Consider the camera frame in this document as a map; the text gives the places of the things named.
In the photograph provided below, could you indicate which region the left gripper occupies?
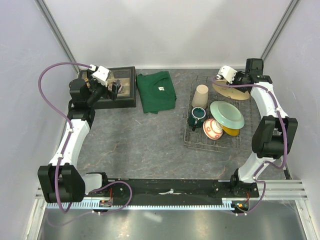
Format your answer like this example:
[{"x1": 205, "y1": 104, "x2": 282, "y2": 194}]
[{"x1": 86, "y1": 69, "x2": 120, "y2": 106}]

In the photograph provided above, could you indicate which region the beige bird pattern plate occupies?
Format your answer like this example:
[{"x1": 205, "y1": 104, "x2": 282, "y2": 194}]
[{"x1": 212, "y1": 80, "x2": 250, "y2": 101}]

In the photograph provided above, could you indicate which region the light green flower plate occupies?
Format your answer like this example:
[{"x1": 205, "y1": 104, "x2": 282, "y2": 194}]
[{"x1": 210, "y1": 100, "x2": 245, "y2": 130}]

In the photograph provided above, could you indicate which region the yellow small plate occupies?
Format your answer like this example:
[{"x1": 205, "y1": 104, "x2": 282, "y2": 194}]
[{"x1": 222, "y1": 125, "x2": 240, "y2": 137}]

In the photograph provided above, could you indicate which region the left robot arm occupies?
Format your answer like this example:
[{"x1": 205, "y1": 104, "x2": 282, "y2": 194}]
[{"x1": 37, "y1": 66, "x2": 121, "y2": 203}]

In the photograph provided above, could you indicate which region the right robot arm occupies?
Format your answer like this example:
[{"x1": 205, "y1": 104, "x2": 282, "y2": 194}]
[{"x1": 228, "y1": 58, "x2": 298, "y2": 197}]

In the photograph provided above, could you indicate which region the black compartment box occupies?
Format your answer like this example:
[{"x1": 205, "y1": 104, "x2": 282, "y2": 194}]
[{"x1": 74, "y1": 66, "x2": 137, "y2": 110}]

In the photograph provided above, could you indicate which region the green folded t-shirt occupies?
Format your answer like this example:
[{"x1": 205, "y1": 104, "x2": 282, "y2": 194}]
[{"x1": 136, "y1": 71, "x2": 177, "y2": 114}]

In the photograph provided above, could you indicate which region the beige ceramic cup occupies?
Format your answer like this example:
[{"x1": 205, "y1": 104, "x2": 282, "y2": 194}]
[{"x1": 191, "y1": 84, "x2": 209, "y2": 109}]

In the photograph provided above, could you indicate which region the white orange patterned bowl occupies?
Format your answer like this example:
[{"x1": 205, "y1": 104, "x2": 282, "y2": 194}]
[{"x1": 202, "y1": 118, "x2": 224, "y2": 140}]

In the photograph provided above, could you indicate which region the dark green mug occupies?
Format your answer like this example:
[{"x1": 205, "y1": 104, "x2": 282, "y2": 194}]
[{"x1": 188, "y1": 106, "x2": 208, "y2": 131}]

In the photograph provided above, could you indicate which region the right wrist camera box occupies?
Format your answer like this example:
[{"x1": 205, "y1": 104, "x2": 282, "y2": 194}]
[{"x1": 215, "y1": 65, "x2": 238, "y2": 84}]

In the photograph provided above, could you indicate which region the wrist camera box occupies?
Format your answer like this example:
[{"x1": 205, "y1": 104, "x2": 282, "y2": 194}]
[
  {"x1": 215, "y1": 65, "x2": 238, "y2": 84},
  {"x1": 91, "y1": 66, "x2": 111, "y2": 88}
]

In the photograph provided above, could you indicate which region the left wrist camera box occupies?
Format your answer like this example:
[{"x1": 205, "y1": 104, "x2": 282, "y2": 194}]
[{"x1": 91, "y1": 66, "x2": 111, "y2": 88}]

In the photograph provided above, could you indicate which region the grey wire dish rack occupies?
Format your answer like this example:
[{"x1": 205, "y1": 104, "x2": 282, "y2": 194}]
[{"x1": 184, "y1": 75, "x2": 261, "y2": 153}]

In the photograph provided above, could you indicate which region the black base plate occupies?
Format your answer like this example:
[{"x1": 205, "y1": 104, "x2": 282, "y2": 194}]
[{"x1": 81, "y1": 177, "x2": 260, "y2": 207}]

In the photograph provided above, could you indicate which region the blue white cable duct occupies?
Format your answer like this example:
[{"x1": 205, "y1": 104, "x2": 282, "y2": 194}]
[{"x1": 46, "y1": 196, "x2": 249, "y2": 210}]

